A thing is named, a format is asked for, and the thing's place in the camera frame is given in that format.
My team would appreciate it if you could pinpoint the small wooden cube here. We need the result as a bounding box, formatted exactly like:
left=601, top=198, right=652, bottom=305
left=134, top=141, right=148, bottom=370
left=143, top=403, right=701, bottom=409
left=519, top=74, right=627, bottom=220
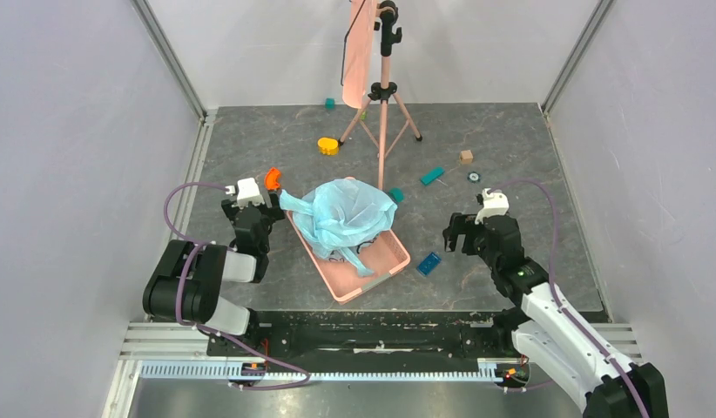
left=459, top=150, right=474, bottom=165

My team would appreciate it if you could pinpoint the orange curved toy block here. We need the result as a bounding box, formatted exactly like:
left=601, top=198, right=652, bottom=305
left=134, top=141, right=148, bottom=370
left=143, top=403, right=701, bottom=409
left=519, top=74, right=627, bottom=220
left=264, top=167, right=281, bottom=191

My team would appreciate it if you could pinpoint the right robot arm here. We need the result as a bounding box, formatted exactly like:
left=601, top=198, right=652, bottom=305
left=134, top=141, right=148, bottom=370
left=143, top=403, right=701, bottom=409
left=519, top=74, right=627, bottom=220
left=442, top=212, right=669, bottom=417

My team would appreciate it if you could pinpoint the blue rectangular toy brick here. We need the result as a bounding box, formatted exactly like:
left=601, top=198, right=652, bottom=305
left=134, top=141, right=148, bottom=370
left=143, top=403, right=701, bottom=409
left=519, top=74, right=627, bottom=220
left=416, top=252, right=442, bottom=276

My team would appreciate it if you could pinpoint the pink plastic basket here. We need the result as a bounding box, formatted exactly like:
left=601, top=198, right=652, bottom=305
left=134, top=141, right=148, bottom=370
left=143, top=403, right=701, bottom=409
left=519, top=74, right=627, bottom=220
left=279, top=177, right=410, bottom=304

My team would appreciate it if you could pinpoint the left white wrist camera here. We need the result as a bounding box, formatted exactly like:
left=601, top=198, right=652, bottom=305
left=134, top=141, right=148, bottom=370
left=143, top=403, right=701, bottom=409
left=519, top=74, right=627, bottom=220
left=225, top=178, right=265, bottom=208

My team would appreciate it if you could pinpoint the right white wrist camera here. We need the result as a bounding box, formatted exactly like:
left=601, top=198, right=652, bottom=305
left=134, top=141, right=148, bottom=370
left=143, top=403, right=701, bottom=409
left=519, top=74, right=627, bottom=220
left=475, top=188, right=510, bottom=225

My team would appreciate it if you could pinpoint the teal wedge block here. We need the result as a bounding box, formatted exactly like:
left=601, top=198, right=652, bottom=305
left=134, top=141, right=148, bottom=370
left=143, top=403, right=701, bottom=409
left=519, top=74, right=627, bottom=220
left=388, top=187, right=405, bottom=204

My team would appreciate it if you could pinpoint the teal long block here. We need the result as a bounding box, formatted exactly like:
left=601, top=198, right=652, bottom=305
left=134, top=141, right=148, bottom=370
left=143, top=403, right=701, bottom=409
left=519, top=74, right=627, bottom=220
left=420, top=166, right=445, bottom=185

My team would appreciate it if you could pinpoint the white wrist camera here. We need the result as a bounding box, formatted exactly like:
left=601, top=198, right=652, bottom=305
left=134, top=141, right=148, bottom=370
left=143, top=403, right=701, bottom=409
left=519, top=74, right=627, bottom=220
left=475, top=188, right=510, bottom=225
left=225, top=178, right=265, bottom=208

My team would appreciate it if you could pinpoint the light blue plastic bag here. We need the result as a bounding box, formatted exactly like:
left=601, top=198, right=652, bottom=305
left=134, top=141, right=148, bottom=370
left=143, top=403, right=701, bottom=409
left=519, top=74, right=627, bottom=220
left=279, top=178, right=398, bottom=277

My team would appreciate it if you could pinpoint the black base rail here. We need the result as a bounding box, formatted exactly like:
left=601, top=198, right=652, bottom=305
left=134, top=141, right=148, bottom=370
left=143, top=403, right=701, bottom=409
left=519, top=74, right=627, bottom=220
left=206, top=310, right=530, bottom=384

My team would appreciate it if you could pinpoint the pink tripod stand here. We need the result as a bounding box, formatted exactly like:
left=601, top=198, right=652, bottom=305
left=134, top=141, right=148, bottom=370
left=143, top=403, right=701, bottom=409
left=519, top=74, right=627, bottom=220
left=338, top=1, right=423, bottom=189

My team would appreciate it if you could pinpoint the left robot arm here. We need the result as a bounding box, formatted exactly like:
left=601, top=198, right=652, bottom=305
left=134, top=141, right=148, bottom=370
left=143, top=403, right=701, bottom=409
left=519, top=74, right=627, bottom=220
left=142, top=191, right=285, bottom=355

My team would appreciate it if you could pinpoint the yellow toy block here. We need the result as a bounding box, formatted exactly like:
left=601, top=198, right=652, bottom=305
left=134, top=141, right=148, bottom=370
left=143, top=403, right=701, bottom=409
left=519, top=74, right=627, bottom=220
left=317, top=137, right=341, bottom=156

